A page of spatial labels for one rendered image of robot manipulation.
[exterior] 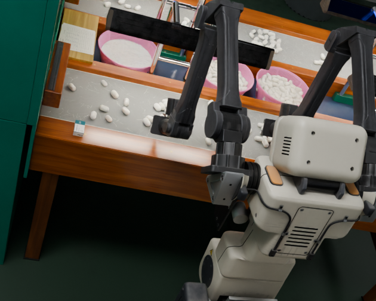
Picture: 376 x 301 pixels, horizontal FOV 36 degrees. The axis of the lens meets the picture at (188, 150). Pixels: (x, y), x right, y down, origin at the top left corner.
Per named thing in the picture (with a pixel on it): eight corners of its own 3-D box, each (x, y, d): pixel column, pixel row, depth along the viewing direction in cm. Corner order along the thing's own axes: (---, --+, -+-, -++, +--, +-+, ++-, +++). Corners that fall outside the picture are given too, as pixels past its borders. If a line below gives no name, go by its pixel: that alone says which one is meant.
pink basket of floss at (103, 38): (165, 76, 254) (171, 59, 248) (119, 92, 237) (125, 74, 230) (128, 40, 263) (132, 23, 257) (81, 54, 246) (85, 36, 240)
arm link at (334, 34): (338, 35, 177) (367, 42, 181) (332, 25, 182) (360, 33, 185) (280, 141, 202) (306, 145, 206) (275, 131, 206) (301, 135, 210)
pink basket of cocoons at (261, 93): (306, 126, 261) (316, 110, 255) (252, 113, 255) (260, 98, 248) (296, 88, 280) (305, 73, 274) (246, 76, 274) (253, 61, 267)
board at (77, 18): (92, 64, 229) (92, 62, 228) (54, 55, 225) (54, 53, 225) (98, 18, 252) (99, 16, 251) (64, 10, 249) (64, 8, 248)
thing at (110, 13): (268, 71, 215) (276, 55, 210) (104, 30, 200) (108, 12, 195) (265, 58, 220) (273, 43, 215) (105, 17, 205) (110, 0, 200)
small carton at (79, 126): (82, 137, 200) (83, 133, 199) (72, 135, 199) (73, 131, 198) (84, 125, 204) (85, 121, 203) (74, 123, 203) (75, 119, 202)
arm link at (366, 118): (354, 12, 172) (381, 20, 175) (327, 31, 184) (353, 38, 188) (360, 156, 160) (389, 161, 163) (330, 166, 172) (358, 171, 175)
